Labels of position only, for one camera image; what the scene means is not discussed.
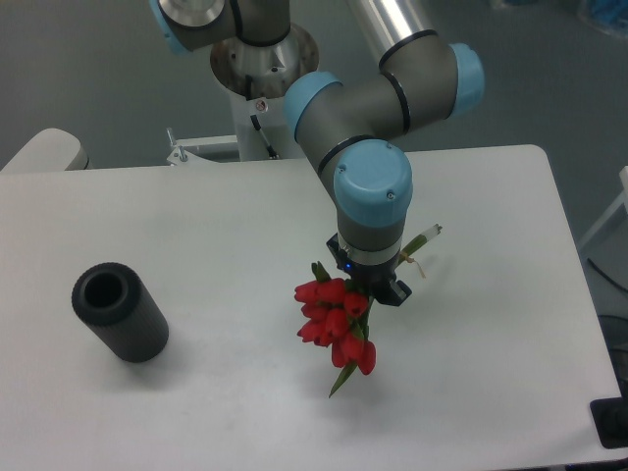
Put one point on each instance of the white furniture frame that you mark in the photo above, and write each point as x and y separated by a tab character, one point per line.
609	221

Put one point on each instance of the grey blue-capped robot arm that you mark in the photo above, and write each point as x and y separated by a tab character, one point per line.
284	106

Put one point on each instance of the black device at table edge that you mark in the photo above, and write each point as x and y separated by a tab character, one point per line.
610	418

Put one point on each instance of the blue object in clear container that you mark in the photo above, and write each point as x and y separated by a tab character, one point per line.
606	16

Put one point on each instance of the black ribbed cylindrical vase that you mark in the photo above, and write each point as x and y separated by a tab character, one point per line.
113	302

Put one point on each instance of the white chair back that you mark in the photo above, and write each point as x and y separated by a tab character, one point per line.
51	150

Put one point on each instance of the red tulip bouquet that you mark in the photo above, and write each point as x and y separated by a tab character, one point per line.
337	310

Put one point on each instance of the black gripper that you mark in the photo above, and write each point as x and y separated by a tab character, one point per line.
372	270

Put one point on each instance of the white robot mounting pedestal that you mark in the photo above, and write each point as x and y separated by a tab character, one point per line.
256	80

